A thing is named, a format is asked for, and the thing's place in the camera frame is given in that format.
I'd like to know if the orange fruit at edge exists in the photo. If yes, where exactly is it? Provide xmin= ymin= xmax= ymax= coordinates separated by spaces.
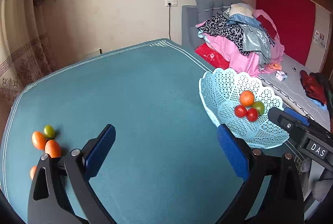
xmin=29 ymin=166 xmax=37 ymax=180

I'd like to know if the green tomato in basket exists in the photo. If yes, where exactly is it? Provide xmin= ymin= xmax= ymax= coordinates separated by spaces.
xmin=252 ymin=101 xmax=265 ymax=116

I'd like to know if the rough orange tangerine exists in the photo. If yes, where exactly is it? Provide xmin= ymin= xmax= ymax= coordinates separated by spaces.
xmin=45 ymin=140 xmax=62 ymax=158

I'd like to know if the red tomato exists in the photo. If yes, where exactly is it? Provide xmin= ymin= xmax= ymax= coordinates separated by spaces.
xmin=234 ymin=105 xmax=247 ymax=118
xmin=246 ymin=108 xmax=259 ymax=122

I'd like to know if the small white box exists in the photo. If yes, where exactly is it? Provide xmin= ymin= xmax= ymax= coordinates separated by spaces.
xmin=275 ymin=70 xmax=288 ymax=82

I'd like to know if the teal tablecloth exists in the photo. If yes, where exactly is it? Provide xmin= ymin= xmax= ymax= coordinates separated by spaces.
xmin=1 ymin=39 xmax=243 ymax=223

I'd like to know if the black power cable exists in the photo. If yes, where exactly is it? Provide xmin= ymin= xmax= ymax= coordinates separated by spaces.
xmin=168 ymin=2 xmax=172 ymax=41

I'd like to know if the red pillow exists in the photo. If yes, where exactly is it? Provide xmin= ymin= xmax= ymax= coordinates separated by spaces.
xmin=195 ymin=43 xmax=229 ymax=70

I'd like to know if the grey upholstered headboard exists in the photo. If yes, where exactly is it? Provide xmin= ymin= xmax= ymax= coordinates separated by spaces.
xmin=182 ymin=0 xmax=243 ymax=50

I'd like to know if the red tomato left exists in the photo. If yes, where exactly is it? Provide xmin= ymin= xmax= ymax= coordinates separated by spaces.
xmin=234 ymin=105 xmax=247 ymax=118

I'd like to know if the small green tomato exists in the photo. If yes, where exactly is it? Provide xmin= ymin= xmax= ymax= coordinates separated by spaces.
xmin=43 ymin=125 xmax=55 ymax=139

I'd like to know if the beige patterned curtain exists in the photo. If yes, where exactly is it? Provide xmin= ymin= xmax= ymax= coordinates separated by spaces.
xmin=1 ymin=0 xmax=56 ymax=105

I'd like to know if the pile of clothes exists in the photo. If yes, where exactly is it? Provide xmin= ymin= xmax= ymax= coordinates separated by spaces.
xmin=196 ymin=3 xmax=285 ymax=77

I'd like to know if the red tomato right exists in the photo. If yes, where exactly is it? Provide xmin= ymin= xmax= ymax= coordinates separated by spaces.
xmin=246 ymin=108 xmax=259 ymax=122

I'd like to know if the red wall panel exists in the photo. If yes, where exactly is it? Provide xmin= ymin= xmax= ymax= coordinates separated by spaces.
xmin=256 ymin=0 xmax=316 ymax=65

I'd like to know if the light blue lattice basket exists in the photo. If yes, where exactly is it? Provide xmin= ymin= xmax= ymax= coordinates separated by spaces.
xmin=199 ymin=68 xmax=289 ymax=149

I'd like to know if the white wall socket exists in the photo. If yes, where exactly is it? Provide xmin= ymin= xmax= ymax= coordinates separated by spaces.
xmin=165 ymin=0 xmax=178 ymax=7

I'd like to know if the orange fruit in basket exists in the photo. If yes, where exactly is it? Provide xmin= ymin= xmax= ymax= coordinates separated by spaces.
xmin=239 ymin=90 xmax=255 ymax=107

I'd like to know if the grey bed mattress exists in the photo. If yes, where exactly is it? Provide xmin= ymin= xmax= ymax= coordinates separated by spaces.
xmin=258 ymin=54 xmax=330 ymax=130

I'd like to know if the smooth orange oval fruit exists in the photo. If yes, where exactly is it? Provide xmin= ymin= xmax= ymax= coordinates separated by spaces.
xmin=32 ymin=131 xmax=47 ymax=150

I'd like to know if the grey gloved right hand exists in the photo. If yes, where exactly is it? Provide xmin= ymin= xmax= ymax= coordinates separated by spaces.
xmin=299 ymin=158 xmax=332 ymax=203

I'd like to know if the dark red garment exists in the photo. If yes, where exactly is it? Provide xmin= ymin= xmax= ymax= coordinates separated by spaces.
xmin=300 ymin=70 xmax=327 ymax=106

